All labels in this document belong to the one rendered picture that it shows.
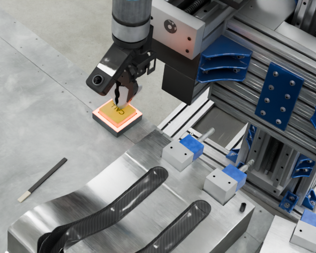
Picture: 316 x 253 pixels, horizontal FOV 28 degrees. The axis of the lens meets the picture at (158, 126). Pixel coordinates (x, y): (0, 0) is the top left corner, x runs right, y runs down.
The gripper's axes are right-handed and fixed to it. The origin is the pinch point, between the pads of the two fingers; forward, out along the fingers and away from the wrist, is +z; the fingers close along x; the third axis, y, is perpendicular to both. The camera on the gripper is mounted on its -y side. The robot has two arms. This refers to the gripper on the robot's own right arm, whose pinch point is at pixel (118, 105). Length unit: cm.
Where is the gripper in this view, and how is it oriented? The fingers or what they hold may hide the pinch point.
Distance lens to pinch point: 138.4
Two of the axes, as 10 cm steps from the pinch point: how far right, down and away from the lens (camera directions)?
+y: 6.7, -5.2, 5.3
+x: -7.3, -5.6, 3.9
